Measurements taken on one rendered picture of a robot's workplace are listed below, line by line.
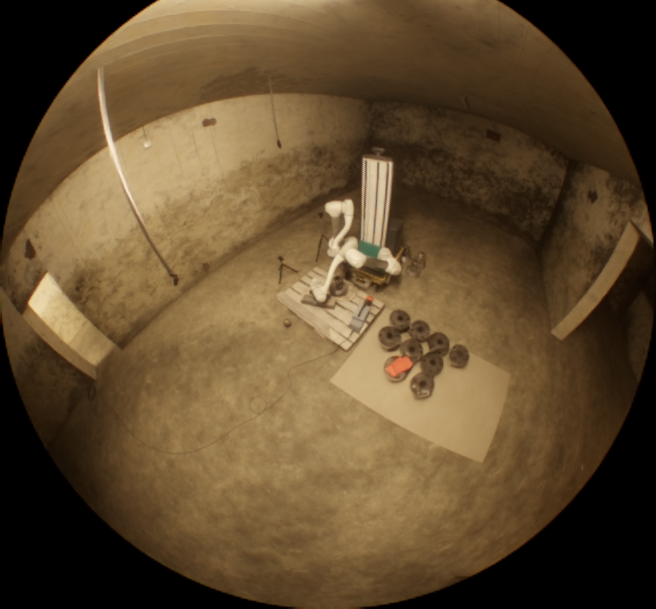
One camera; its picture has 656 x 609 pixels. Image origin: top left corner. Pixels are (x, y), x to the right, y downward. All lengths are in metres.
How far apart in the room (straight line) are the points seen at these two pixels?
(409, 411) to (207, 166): 4.30
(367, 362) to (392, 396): 0.49
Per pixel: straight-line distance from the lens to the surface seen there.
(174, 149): 3.45
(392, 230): 2.61
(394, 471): 2.25
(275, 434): 2.23
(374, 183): 2.35
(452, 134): 6.17
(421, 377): 2.08
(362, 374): 2.22
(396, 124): 6.62
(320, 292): 2.09
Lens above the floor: 2.13
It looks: 46 degrees down
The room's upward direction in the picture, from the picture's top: 5 degrees counter-clockwise
